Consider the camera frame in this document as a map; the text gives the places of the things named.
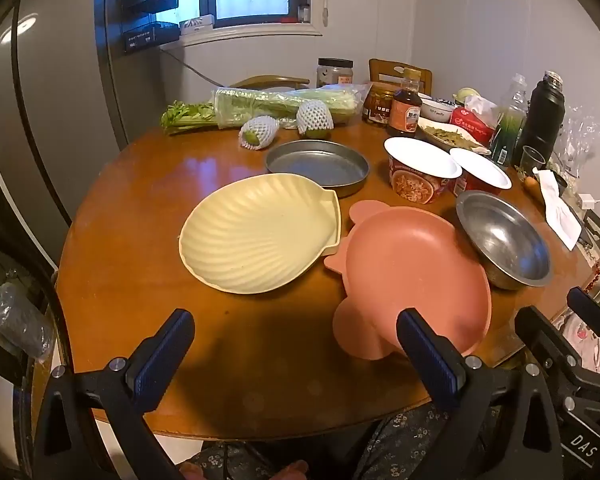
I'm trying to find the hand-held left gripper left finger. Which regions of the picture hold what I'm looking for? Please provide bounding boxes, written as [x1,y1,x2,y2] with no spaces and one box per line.
[32,308,196,480]

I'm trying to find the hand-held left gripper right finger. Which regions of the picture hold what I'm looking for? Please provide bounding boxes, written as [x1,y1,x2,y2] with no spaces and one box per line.
[396,308,563,480]

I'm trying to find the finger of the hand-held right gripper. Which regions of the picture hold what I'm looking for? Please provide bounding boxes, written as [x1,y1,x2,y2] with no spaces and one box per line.
[566,286,600,334]
[514,304,600,411]

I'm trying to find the pink bear-shaped plate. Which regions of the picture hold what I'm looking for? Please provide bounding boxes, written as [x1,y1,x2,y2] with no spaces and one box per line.
[322,199,492,361]

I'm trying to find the stainless steel bowl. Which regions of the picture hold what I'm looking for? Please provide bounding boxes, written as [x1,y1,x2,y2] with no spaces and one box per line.
[455,190,552,291]

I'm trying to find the cream shell-shaped plate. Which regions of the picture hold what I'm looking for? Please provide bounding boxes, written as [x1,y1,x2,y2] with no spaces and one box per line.
[178,172,342,295]

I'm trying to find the round metal tray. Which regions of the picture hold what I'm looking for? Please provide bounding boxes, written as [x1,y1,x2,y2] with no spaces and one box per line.
[265,140,371,198]

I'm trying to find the pink printed cloth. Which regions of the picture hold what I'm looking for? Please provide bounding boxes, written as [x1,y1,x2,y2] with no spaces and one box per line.
[555,310,600,373]

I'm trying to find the person's floral pants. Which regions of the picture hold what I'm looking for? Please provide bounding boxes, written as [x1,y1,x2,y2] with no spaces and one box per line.
[180,400,486,480]

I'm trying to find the white paper sheet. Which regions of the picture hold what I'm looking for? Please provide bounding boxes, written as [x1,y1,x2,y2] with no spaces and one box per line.
[532,169,583,252]

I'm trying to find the small drinking glass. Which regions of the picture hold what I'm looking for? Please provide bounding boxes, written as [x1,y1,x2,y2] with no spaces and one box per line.
[517,146,547,176]

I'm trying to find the crinkled clear plastic bag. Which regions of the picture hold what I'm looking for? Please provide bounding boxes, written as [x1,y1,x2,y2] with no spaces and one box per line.
[555,105,600,181]

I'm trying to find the red instant noodle cup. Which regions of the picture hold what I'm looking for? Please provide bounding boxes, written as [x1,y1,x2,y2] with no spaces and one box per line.
[450,147,513,196]
[384,137,463,205]

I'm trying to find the black thermos flask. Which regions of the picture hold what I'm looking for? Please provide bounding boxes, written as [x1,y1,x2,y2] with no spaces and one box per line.
[515,71,566,166]

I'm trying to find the clear bottle of green drink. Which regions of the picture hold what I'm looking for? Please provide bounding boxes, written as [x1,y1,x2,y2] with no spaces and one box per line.
[490,74,528,167]

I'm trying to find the dark glass cabinet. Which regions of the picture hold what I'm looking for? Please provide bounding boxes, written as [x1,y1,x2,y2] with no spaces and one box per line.
[0,160,61,411]

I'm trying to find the red tissue pack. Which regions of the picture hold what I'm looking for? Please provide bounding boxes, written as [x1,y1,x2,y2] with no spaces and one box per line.
[450,95,498,148]

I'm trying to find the white dish of green vegetables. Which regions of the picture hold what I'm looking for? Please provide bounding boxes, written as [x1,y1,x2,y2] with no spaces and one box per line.
[417,117,491,156]

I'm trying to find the brown sauce bottle orange label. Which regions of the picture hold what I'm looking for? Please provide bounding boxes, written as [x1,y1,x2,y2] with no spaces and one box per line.
[387,67,424,137]

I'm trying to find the green fruit in foam net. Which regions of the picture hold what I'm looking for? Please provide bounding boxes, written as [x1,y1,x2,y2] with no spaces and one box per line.
[238,116,280,152]
[296,100,333,140]

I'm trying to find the white ceramic bowl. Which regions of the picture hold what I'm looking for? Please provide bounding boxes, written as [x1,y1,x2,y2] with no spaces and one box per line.
[420,97,455,123]

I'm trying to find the chili sauce jar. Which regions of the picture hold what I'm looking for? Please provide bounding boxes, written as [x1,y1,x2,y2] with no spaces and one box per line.
[362,82,398,126]

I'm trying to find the celery bunch in clear bag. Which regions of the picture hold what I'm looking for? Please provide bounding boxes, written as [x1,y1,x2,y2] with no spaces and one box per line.
[160,86,366,136]

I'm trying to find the wooden chair with cutout back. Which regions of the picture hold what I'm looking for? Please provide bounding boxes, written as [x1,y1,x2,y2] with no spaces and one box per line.
[369,58,433,96]

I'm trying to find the grey refrigerator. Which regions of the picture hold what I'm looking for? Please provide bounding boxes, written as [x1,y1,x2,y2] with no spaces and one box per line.
[0,0,131,271]

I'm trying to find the wooden chair with curved back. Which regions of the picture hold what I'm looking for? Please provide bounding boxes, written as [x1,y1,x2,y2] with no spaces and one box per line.
[230,75,311,92]

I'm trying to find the glass jar with dark lid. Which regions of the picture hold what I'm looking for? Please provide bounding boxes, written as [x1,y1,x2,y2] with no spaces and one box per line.
[316,57,355,89]

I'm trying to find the black storage rack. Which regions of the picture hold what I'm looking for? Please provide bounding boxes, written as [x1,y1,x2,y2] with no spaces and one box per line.
[120,0,181,55]

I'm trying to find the white tissue box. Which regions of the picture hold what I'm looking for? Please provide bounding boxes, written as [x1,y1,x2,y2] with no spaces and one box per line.
[179,15,216,36]

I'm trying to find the thin wall cable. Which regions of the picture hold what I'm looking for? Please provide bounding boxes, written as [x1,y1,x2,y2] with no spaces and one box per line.
[157,47,231,88]

